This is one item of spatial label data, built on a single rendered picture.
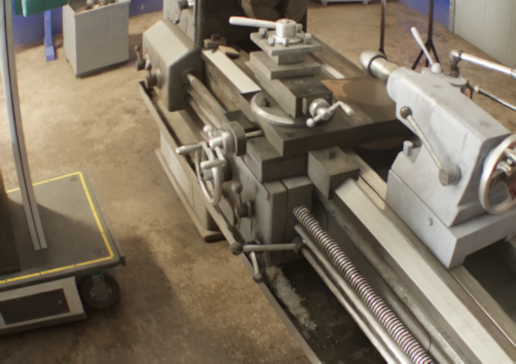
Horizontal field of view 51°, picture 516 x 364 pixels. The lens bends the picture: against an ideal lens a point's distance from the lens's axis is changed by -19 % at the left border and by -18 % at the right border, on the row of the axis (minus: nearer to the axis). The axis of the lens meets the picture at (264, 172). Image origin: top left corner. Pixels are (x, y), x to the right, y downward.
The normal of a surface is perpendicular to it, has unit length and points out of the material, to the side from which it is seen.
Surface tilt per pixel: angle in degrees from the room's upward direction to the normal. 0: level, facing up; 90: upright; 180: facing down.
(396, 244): 36
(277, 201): 90
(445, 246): 90
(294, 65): 0
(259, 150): 0
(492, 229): 90
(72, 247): 0
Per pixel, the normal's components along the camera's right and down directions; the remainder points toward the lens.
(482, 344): -0.52, -0.56
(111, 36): 0.50, 0.48
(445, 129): -0.90, 0.08
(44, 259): 0.02, -0.84
